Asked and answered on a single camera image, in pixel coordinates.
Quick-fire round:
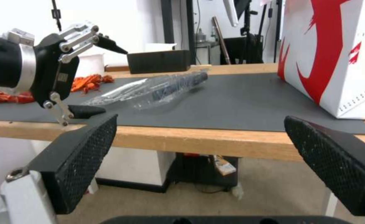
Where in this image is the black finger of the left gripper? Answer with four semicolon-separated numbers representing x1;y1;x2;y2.
44;91;106;127
59;20;129;64

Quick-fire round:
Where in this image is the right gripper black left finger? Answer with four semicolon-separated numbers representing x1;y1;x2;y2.
0;114;118;224

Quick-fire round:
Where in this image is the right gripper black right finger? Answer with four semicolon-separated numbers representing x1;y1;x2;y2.
283;116;365;216

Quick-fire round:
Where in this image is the white red takeout bag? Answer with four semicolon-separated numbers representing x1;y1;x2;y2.
277;0;365;121

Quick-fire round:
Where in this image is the orange crumpled plastic wrapper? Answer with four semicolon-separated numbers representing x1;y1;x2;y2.
0;90;36;104
71;74;115;93

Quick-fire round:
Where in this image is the thin black light stand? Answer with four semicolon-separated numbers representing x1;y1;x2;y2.
51;0;62;31

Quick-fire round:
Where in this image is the white table leg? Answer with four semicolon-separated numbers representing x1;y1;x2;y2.
324;185;349;217

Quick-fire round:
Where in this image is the white cabinet under table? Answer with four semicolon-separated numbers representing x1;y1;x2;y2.
90;149;178;194

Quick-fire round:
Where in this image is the black rectangular box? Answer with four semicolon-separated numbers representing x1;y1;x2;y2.
127;49;192;74

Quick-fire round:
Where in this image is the orange printed package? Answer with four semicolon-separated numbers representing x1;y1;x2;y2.
213;156;237;176

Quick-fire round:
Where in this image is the dark grey table mat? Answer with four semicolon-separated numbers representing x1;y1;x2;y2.
0;71;365;135

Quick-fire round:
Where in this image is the black low shelf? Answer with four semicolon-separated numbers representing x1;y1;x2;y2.
169;152;242;188

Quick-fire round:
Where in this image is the brown wooden stick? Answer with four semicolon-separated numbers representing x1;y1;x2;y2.
212;16;233;65

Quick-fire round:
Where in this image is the black tripod stand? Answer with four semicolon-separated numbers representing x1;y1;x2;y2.
239;0;266;64

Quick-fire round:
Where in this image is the black upright post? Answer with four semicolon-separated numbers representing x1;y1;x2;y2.
162;0;175;44

